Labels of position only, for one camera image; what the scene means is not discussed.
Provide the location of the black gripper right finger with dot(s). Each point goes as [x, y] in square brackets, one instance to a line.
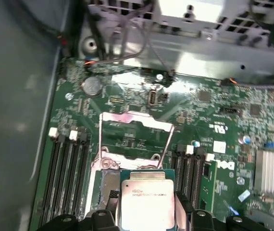
[204, 221]

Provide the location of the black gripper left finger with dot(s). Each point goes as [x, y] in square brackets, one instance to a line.
[103, 220]

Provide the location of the silver CPU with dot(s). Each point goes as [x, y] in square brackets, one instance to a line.
[146, 199]

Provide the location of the metal socket cover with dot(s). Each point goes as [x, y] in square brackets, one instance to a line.
[127, 119]

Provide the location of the white board label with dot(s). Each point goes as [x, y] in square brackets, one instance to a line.
[218, 146]

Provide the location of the blue top capacitor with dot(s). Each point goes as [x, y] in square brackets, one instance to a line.
[246, 139]
[195, 143]

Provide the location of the green motherboard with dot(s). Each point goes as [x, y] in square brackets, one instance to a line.
[194, 108]

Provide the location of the internal USB port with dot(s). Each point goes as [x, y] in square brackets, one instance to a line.
[152, 97]

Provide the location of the silver coin battery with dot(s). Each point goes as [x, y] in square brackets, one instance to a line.
[92, 86]

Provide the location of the black open PC case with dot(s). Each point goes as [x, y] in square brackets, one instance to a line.
[12, 96]

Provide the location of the metal drive cage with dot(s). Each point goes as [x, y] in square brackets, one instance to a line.
[199, 48]

